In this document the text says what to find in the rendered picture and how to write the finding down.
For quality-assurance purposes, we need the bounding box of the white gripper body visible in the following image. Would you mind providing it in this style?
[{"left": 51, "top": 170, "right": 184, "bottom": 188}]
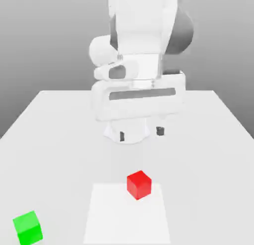
[{"left": 91, "top": 70, "right": 187, "bottom": 122}]

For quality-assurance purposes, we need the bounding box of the small red cube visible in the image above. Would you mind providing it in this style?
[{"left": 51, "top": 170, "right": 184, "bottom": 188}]
[{"left": 126, "top": 170, "right": 152, "bottom": 201}]

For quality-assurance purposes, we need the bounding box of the small green cube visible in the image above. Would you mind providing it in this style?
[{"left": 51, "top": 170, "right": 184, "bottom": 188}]
[{"left": 12, "top": 210, "right": 44, "bottom": 245}]

